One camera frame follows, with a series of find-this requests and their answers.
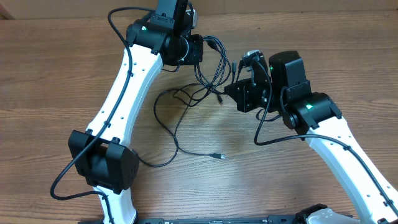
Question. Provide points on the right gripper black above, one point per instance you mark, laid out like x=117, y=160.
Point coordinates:
x=243, y=102

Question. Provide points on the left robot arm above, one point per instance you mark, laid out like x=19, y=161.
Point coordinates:
x=101, y=154

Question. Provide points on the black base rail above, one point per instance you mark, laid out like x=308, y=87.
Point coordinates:
x=217, y=220

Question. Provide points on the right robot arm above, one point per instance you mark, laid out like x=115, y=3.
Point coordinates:
x=279, y=85

